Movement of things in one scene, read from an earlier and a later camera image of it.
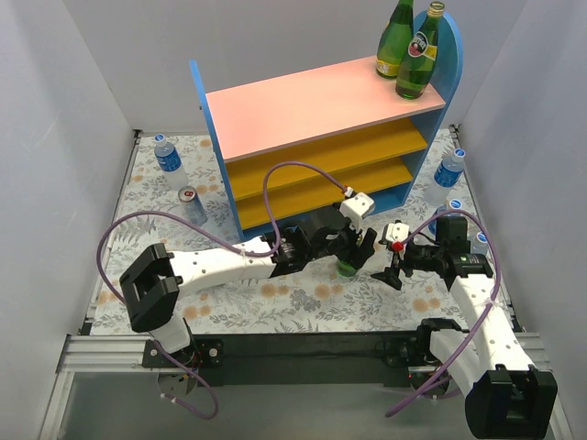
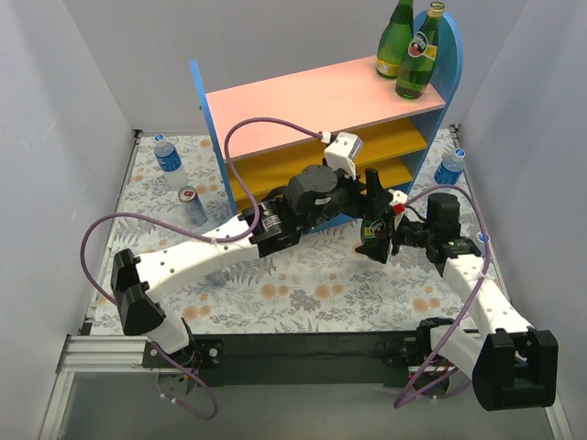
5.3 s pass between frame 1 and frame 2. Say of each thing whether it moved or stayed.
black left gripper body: moved
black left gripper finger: moved
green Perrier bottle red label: stayed
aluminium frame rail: stayed
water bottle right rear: stayed
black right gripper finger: moved
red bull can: stayed
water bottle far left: stayed
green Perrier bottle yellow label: moved
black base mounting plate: stayed
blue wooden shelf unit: stayed
